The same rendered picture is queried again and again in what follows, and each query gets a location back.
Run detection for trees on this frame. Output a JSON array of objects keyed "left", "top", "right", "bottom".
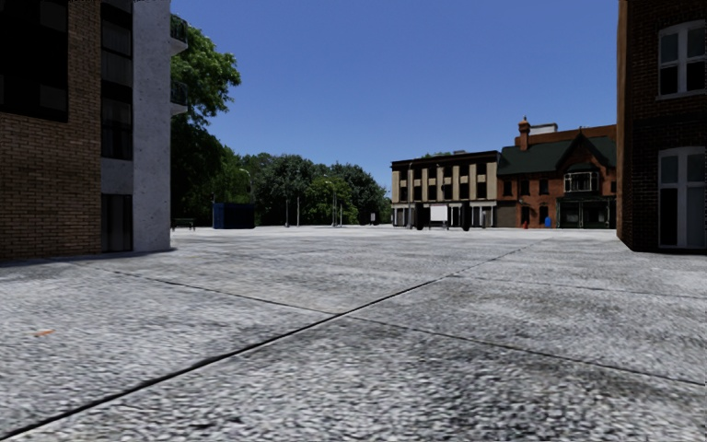
[{"left": 169, "top": 21, "right": 393, "bottom": 227}]

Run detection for black bus shelter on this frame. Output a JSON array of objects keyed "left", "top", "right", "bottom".
[{"left": 413, "top": 202, "right": 472, "bottom": 232}]

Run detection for tan and dark building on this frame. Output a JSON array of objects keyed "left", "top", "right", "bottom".
[{"left": 390, "top": 150, "right": 501, "bottom": 228}]

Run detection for blue booth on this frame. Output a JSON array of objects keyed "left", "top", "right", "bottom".
[{"left": 212, "top": 203, "right": 256, "bottom": 230}]

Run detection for red brick green-roofed building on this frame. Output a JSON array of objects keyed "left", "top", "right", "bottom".
[{"left": 495, "top": 116, "right": 618, "bottom": 230}]

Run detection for pale concrete building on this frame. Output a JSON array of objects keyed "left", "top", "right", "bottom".
[{"left": 100, "top": 0, "right": 190, "bottom": 254}]

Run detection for dark red brick building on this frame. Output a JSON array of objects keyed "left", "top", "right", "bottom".
[{"left": 615, "top": 0, "right": 707, "bottom": 255}]

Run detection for brown brick building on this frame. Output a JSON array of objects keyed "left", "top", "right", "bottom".
[{"left": 0, "top": 0, "right": 103, "bottom": 261}]

